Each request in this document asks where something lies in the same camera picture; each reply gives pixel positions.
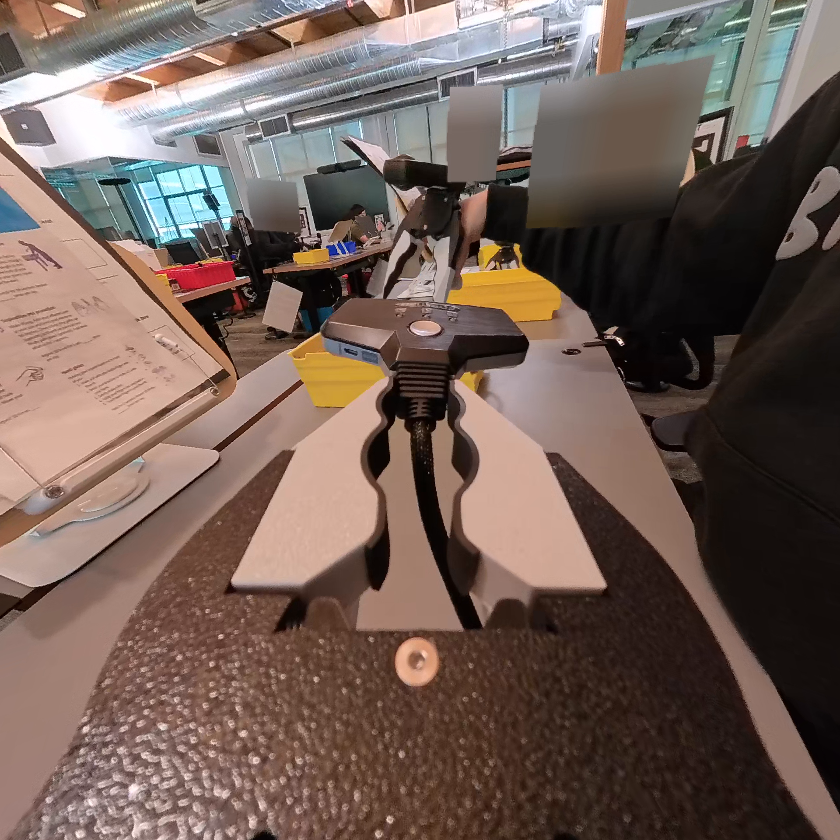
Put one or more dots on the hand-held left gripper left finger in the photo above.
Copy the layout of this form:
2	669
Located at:
315	505

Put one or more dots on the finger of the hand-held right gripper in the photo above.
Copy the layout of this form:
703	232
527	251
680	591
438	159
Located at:
394	266
446	269

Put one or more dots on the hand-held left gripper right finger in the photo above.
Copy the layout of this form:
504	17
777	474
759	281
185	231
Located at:
525	505

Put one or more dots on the person's right forearm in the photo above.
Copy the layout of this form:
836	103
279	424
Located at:
590	269

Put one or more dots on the person's right hand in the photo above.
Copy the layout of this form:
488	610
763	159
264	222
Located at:
474	220

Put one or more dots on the small blue bin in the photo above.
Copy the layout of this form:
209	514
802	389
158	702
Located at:
341	249

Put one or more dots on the wooden desk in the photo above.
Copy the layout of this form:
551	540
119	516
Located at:
328	264
210	289

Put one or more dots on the yellow plastic bin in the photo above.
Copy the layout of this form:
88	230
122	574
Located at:
328	380
512	295

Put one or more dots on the small yellow bin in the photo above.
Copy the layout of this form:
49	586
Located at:
312	256

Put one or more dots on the tilted document board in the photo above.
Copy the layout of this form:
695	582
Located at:
367	154

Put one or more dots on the raised standing desk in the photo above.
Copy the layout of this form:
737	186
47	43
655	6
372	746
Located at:
513	165

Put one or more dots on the white paper sheet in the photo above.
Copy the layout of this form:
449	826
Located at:
282	307

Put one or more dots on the white stand base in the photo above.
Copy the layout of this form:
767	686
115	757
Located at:
170	472

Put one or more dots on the red plastic bin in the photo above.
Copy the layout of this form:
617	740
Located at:
197	274

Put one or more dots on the black bag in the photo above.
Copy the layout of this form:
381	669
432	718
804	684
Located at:
656	358

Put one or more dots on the wooden pillar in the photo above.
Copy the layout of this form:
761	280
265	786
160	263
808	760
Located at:
611	36

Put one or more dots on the person in black hoodie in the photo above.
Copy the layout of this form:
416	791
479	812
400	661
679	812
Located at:
774	459

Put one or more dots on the framed picture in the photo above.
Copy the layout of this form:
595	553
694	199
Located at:
714	134

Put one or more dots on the instruction sheet stand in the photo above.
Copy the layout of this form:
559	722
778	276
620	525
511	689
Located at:
65	328

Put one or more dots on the silver ventilation duct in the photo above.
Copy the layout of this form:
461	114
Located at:
315	79
98	33

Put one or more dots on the black wall speaker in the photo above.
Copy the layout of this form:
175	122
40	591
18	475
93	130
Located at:
27	127

